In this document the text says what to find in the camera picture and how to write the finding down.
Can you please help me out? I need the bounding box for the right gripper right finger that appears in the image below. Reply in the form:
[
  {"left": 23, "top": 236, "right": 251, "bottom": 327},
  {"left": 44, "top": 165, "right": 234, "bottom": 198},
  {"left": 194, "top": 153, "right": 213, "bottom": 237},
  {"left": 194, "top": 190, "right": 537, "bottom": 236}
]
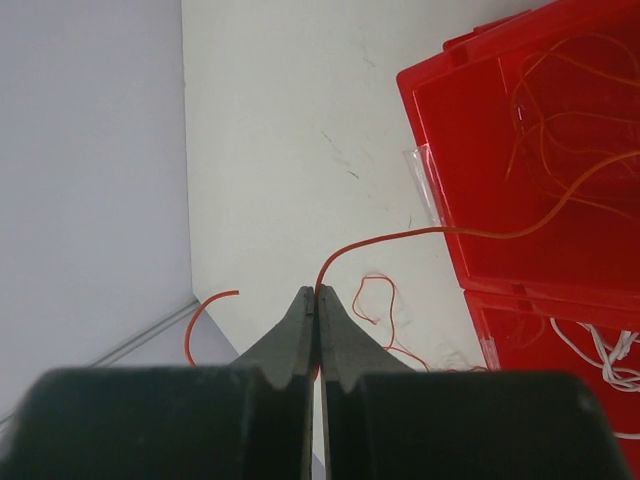
[{"left": 317, "top": 285, "right": 415, "bottom": 479}]

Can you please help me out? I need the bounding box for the white thin cable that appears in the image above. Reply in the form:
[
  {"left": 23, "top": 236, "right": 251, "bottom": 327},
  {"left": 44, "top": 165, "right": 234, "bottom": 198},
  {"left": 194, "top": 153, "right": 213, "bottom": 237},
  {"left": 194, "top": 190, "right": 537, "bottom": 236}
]
[{"left": 549, "top": 317, "right": 640, "bottom": 441}]

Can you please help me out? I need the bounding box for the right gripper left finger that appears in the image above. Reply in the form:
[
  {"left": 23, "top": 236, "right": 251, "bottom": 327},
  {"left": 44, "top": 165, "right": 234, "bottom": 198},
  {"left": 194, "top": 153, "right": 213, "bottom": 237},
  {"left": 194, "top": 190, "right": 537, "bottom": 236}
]
[{"left": 232, "top": 287, "right": 315, "bottom": 479}]

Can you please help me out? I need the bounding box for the red plastic compartment bin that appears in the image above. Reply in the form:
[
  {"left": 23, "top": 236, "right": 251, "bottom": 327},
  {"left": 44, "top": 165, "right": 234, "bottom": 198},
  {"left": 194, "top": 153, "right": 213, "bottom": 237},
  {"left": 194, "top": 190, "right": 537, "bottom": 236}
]
[{"left": 397, "top": 1, "right": 639, "bottom": 443}]

